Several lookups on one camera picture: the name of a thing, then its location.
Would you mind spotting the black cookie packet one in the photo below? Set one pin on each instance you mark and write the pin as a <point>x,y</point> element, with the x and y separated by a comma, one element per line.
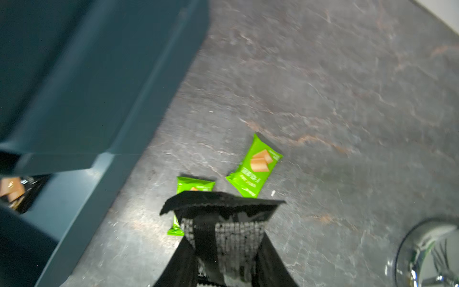
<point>225,231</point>

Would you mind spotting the green cookie packet one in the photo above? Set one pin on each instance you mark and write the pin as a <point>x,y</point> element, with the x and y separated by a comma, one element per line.
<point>254,170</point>

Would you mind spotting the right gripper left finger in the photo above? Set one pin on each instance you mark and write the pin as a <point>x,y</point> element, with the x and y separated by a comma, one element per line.
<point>182,269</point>

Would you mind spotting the green cookie packet two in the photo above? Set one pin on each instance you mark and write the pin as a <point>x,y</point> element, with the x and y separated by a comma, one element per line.
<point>187,187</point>

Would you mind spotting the black cookie packet two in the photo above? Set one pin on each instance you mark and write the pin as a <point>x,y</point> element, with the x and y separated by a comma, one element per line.
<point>19,193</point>

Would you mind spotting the teal bottom drawer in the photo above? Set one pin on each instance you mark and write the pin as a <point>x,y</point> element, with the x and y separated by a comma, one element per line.
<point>41,247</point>

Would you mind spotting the teal drawer cabinet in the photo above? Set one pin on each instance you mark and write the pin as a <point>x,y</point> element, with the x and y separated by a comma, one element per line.
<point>83,78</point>

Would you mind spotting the chrome glass holder stand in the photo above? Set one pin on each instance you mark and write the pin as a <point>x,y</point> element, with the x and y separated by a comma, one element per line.
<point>429,255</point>

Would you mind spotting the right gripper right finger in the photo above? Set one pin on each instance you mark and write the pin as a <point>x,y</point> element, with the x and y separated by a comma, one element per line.
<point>270,270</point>

